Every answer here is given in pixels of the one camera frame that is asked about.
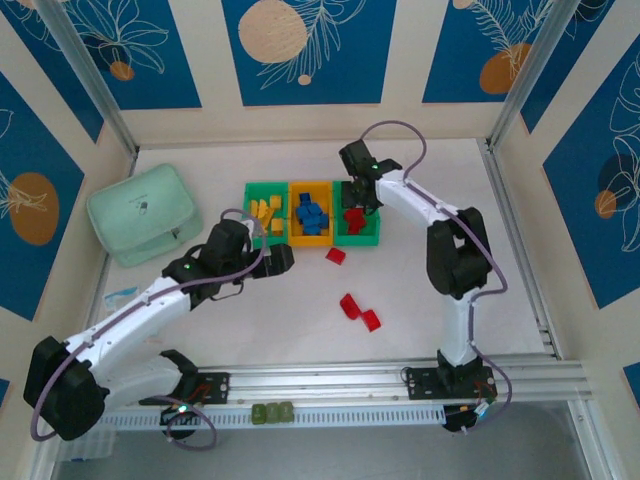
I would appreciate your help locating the mint green zip pouch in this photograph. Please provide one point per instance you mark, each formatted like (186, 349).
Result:
(140, 215)

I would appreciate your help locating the green blocks on rail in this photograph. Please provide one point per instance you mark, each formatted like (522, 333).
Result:
(273, 413)

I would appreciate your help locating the small blue lego brick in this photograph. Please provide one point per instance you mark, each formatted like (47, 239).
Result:
(306, 220)

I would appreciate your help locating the green bin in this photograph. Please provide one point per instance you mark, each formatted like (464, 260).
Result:
(370, 237)
(250, 235)

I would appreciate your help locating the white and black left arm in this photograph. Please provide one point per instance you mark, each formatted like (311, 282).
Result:
(130, 320)

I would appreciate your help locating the clear plastic box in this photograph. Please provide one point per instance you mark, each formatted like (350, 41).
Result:
(92, 445)

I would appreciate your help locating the green square button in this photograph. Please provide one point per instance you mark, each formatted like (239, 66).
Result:
(286, 411)
(259, 414)

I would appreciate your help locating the red lego brick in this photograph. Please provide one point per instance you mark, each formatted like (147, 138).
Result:
(354, 215)
(357, 228)
(336, 256)
(350, 306)
(371, 321)

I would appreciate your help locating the tall blue lego brick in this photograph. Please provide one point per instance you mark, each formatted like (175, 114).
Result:
(314, 210)
(301, 212)
(311, 229)
(305, 198)

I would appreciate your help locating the aluminium frame post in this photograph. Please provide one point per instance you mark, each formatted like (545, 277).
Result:
(85, 75)
(530, 70)

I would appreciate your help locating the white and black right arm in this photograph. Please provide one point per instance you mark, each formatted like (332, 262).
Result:
(457, 260)

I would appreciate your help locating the yellow bin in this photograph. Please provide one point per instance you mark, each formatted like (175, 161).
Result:
(295, 240)

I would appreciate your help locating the small yellow lego brick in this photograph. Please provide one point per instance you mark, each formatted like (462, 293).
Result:
(276, 202)

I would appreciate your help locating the aluminium side rail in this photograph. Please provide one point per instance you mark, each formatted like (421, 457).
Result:
(520, 250)

